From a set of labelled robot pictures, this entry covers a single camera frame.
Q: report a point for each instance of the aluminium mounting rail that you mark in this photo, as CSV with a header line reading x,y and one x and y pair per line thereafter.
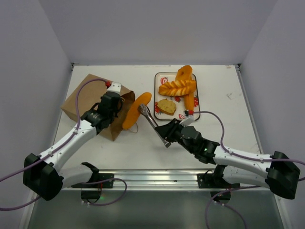
x,y
158,179

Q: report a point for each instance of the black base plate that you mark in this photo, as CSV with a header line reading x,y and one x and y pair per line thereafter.
x,y
98,177
214,179

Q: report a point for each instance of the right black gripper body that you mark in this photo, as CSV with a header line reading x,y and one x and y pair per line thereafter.
x,y
168,131

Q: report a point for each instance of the orange fake bread loaf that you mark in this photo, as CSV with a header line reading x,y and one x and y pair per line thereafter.
x,y
189,101

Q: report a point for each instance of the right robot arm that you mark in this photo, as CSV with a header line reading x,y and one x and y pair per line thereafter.
x,y
275,172

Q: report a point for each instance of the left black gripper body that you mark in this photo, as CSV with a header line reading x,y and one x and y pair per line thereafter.
x,y
114,114

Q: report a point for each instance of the braided golden fake bread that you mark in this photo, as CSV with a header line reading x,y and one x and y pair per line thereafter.
x,y
177,88

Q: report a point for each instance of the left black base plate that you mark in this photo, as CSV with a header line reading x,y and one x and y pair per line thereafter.
x,y
98,177

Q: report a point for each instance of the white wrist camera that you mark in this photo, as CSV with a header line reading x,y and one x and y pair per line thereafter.
x,y
113,87
189,118

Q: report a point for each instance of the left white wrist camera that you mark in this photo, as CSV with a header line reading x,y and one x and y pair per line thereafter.
x,y
113,87

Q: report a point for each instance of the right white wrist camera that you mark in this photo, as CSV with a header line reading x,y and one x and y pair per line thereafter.
x,y
189,118

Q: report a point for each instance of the strawberry print tray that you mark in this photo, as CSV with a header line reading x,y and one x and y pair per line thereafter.
x,y
161,78

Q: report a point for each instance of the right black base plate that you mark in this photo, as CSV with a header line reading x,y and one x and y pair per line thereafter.
x,y
214,179

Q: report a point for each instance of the speckled fake bread slice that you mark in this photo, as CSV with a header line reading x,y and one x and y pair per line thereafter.
x,y
167,106

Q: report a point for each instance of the metal tongs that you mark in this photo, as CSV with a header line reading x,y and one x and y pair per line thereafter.
x,y
144,110

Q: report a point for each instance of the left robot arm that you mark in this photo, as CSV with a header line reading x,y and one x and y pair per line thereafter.
x,y
44,173

